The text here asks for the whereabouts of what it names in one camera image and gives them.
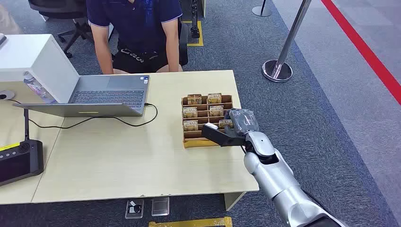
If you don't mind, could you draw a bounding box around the open floor socket box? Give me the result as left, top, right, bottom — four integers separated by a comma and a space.
125, 199, 145, 219

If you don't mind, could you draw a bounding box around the black upright stand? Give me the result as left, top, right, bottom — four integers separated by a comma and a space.
190, 0, 201, 39

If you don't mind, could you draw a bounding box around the black office chair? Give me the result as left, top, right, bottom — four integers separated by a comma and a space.
28, 0, 95, 59

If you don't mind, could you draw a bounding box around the clear plastic water bottle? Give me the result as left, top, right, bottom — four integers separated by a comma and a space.
23, 71, 58, 105

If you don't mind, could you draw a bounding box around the wooden card holder rack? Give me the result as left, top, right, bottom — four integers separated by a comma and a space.
181, 94, 235, 149

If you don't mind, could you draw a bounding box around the chrome stanchion post with base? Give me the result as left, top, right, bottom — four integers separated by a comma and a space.
262, 0, 313, 83
251, 0, 273, 18

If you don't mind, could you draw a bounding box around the black controller antenna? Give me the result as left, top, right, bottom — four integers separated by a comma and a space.
24, 108, 30, 142

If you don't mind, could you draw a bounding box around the black bracket wrist camera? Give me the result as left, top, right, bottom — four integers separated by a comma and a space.
201, 122, 247, 148

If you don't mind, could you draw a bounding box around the yellow taped floor strip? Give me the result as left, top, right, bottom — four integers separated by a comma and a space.
148, 216, 234, 227

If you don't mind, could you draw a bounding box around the white box cabinet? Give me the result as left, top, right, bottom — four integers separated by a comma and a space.
0, 34, 81, 105

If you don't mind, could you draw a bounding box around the black seat backrest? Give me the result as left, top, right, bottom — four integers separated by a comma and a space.
178, 21, 189, 67

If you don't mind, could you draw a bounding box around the person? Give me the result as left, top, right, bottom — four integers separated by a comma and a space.
86, 0, 190, 75

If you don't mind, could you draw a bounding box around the beige desk leg panel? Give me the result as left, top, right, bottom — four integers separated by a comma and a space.
223, 191, 247, 212

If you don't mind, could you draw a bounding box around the grey open laptop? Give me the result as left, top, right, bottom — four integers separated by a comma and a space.
13, 74, 151, 118

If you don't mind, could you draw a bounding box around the black laptop power cable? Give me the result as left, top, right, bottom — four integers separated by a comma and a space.
5, 99, 158, 130

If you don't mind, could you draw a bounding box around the closed steel floor socket box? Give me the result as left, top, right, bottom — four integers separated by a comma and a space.
151, 196, 170, 217

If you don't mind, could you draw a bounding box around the black handheld controller with screen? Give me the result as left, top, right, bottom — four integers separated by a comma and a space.
0, 139, 44, 187

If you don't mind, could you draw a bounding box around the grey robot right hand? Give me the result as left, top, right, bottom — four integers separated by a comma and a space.
224, 108, 260, 137

